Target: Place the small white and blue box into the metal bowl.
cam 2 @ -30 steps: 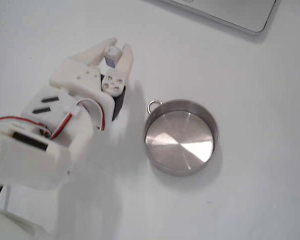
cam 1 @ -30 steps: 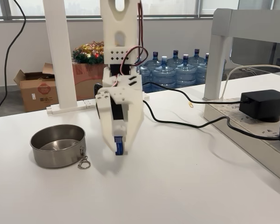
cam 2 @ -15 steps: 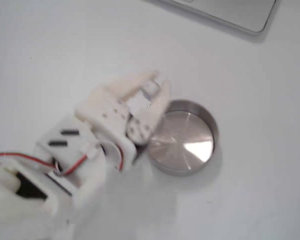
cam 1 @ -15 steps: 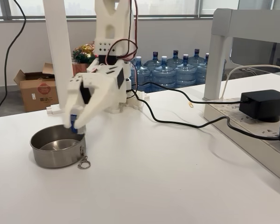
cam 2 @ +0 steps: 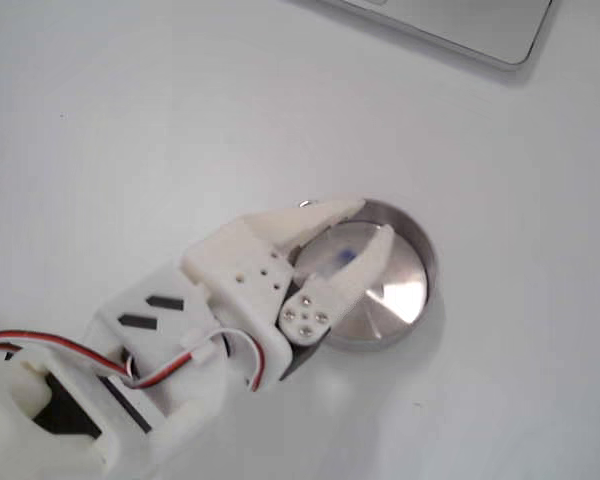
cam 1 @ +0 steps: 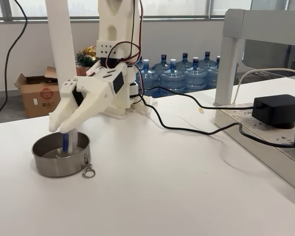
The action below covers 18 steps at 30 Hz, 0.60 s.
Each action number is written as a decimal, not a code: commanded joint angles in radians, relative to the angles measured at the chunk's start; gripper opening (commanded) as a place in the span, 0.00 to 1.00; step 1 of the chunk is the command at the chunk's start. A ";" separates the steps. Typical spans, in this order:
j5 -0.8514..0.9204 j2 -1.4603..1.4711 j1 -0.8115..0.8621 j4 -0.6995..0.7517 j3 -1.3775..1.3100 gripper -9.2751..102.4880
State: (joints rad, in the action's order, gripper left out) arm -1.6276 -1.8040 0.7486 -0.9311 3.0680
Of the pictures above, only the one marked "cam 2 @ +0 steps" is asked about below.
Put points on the small white and blue box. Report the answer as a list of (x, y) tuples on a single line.
[(341, 257)]

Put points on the silver laptop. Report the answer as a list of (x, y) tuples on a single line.
[(460, 25)]

